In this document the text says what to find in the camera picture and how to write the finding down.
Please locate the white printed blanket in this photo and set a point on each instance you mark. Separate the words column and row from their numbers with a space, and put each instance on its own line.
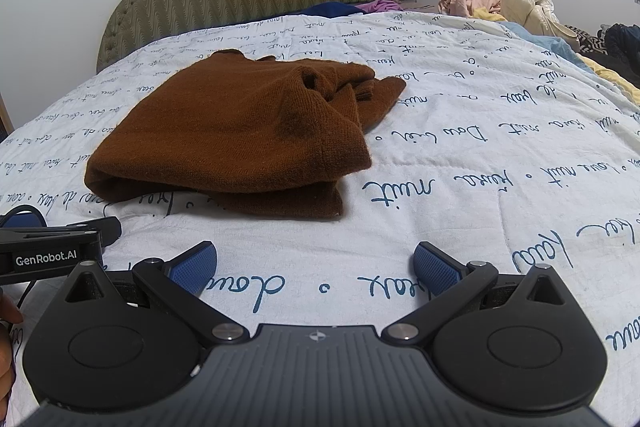
column 475, row 147

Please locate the purple cloth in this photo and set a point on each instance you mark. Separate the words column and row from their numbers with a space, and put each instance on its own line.
column 380, row 5

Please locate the person's left hand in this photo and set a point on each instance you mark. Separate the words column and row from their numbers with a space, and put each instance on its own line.
column 6, row 347

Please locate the cream jacket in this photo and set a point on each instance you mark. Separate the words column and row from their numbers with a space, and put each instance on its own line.
column 532, row 7

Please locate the light blue cloth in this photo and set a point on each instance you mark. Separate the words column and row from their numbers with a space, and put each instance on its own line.
column 545, row 42

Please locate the dark clothing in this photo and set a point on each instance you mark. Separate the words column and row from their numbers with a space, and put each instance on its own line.
column 622, row 49

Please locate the black white zigzag cloth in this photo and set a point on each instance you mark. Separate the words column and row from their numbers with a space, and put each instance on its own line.
column 587, row 39

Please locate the wooden furniture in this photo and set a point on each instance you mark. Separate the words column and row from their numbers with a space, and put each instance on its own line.
column 5, row 112

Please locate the dark blue cloth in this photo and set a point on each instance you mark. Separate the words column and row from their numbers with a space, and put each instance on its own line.
column 330, row 9

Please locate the brown knit sweater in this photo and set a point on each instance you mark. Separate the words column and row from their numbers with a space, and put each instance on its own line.
column 230, row 127

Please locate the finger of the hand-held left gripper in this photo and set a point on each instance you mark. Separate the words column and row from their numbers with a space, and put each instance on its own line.
column 20, row 221
column 107, row 227

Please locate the yellow cloth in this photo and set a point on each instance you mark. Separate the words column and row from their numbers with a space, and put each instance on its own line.
column 615, row 79

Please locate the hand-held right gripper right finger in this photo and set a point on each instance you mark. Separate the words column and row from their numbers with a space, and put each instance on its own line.
column 435, row 267

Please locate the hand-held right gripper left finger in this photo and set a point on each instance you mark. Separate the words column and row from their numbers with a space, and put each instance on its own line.
column 192, row 264

